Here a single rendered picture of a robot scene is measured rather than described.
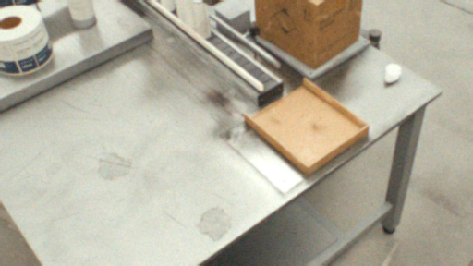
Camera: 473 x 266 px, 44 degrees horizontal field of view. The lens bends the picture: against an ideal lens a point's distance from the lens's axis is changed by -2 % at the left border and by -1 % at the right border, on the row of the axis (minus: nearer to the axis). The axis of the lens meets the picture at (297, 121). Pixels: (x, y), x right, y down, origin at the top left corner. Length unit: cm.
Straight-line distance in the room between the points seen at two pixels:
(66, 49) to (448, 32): 236
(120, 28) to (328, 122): 87
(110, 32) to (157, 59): 21
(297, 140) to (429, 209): 109
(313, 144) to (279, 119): 15
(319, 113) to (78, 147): 76
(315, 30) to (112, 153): 75
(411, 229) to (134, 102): 134
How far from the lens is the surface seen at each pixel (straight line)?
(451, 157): 296
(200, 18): 207
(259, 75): 195
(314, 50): 196
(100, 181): 179
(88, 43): 221
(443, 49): 360
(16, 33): 210
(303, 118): 187
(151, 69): 211
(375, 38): 309
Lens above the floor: 215
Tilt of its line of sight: 45 degrees down
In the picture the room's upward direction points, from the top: straight up
